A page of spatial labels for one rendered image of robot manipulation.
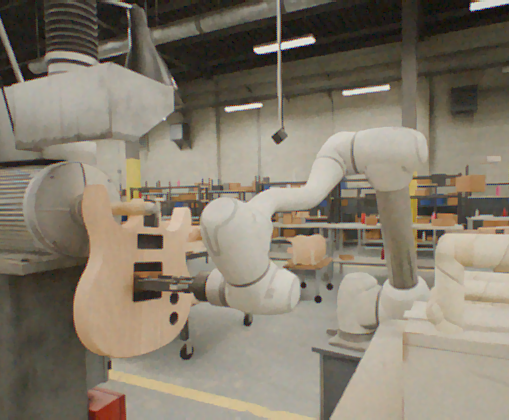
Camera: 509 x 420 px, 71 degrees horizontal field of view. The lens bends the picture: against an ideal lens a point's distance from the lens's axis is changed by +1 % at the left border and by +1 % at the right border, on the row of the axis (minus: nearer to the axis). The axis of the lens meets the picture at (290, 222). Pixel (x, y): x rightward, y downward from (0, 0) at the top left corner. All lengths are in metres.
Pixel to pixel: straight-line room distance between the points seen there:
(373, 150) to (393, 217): 0.23
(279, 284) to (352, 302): 0.69
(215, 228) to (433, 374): 0.41
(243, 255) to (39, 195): 0.55
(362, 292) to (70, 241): 0.97
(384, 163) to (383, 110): 11.08
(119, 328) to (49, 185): 0.38
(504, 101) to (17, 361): 11.82
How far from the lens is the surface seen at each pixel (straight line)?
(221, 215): 0.65
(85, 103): 0.84
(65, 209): 1.04
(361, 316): 1.41
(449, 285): 0.46
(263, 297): 0.75
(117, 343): 0.97
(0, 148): 1.24
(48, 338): 1.25
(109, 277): 0.93
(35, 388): 1.28
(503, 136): 11.89
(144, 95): 0.85
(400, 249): 1.22
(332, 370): 1.48
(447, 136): 11.81
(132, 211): 0.94
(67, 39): 0.99
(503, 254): 0.45
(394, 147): 1.06
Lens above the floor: 1.26
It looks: 3 degrees down
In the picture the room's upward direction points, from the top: 1 degrees counter-clockwise
